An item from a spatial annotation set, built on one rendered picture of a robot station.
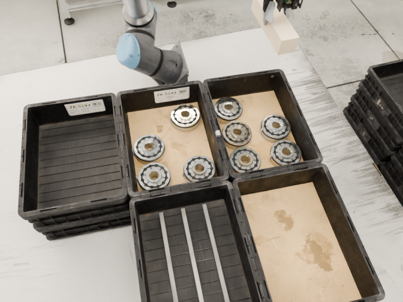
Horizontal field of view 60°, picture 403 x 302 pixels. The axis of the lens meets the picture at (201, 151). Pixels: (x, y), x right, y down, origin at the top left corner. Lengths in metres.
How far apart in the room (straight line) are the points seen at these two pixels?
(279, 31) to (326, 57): 1.70
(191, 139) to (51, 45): 1.91
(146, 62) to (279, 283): 0.88
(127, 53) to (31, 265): 0.78
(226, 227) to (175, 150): 0.32
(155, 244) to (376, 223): 0.77
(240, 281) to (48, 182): 0.67
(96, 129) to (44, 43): 1.76
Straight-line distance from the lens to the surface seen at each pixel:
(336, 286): 1.11
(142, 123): 1.27
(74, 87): 1.61
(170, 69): 1.40
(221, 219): 1.09
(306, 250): 1.11
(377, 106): 1.99
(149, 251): 1.06
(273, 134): 1.23
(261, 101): 1.35
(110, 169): 1.19
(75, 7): 3.02
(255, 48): 1.74
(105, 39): 2.88
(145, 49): 1.36
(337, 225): 1.13
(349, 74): 2.82
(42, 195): 1.21
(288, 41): 1.19
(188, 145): 1.20
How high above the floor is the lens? 1.85
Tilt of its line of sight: 59 degrees down
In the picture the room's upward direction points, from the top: 3 degrees clockwise
